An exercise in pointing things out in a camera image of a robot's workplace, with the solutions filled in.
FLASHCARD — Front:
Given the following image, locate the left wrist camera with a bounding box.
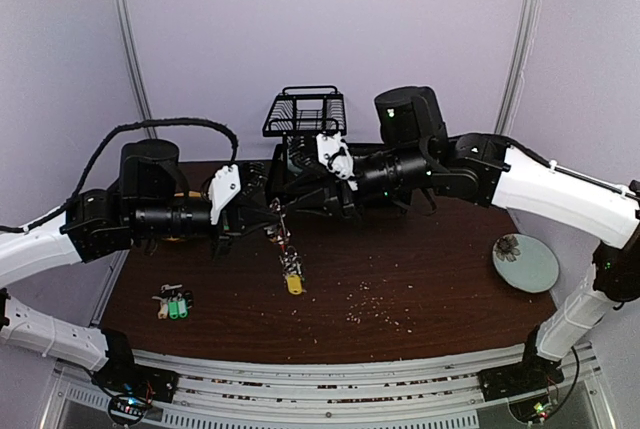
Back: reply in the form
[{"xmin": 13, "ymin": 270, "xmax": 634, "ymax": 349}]
[{"xmin": 204, "ymin": 162, "xmax": 266, "ymax": 225}]

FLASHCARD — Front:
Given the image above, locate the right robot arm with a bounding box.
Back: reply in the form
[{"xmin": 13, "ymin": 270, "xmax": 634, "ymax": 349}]
[{"xmin": 270, "ymin": 86, "xmax": 639, "ymax": 401}]

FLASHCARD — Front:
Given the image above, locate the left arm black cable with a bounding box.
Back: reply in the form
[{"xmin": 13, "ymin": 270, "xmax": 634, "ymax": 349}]
[{"xmin": 0, "ymin": 116, "xmax": 240, "ymax": 235}]

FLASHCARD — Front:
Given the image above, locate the right base circuit board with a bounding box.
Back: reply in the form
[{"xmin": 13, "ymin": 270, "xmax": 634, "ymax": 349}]
[{"xmin": 509, "ymin": 395, "xmax": 560, "ymax": 424}]

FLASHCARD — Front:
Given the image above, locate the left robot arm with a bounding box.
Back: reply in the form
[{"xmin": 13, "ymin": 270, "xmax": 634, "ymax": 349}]
[{"xmin": 1, "ymin": 139, "xmax": 277, "ymax": 401}]

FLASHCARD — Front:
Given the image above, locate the light green flower plate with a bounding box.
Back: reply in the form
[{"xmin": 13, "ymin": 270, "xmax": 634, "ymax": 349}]
[{"xmin": 492, "ymin": 233, "xmax": 559, "ymax": 294}]

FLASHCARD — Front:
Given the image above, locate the large keyring with red handle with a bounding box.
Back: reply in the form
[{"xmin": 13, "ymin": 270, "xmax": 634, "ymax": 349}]
[{"xmin": 264, "ymin": 199, "xmax": 305, "ymax": 296}]

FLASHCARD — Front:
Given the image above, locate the left base circuit board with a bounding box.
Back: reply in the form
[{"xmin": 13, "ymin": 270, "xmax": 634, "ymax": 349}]
[{"xmin": 107, "ymin": 394, "xmax": 152, "ymax": 426}]

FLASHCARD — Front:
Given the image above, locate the aluminium front rail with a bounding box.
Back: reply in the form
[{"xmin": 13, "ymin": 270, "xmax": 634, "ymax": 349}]
[{"xmin": 36, "ymin": 343, "xmax": 621, "ymax": 428}]

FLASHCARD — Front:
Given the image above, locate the right aluminium frame post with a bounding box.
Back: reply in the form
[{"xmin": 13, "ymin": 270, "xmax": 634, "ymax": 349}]
[{"xmin": 494, "ymin": 0, "xmax": 541, "ymax": 135}]

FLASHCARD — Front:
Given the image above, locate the aluminium frame post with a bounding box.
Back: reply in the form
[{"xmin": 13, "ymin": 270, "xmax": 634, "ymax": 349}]
[
  {"xmin": 113, "ymin": 0, "xmax": 152, "ymax": 121},
  {"xmin": 494, "ymin": 0, "xmax": 541, "ymax": 135}
]

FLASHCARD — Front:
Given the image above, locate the black wire dish rack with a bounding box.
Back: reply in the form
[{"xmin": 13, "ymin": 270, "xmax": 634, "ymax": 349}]
[{"xmin": 261, "ymin": 85, "xmax": 414, "ymax": 214}]

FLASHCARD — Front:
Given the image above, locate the left aluminium frame post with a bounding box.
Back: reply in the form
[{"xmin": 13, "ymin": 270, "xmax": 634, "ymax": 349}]
[{"xmin": 113, "ymin": 0, "xmax": 152, "ymax": 121}]

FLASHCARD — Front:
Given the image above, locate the base circuit board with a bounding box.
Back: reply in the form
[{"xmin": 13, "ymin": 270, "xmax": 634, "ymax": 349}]
[
  {"xmin": 107, "ymin": 394, "xmax": 152, "ymax": 426},
  {"xmin": 509, "ymin": 395, "xmax": 560, "ymax": 424}
]

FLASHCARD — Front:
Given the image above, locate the green tagged key bunch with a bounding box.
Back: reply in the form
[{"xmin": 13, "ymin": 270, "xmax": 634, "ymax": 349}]
[{"xmin": 151, "ymin": 284, "xmax": 194, "ymax": 320}]

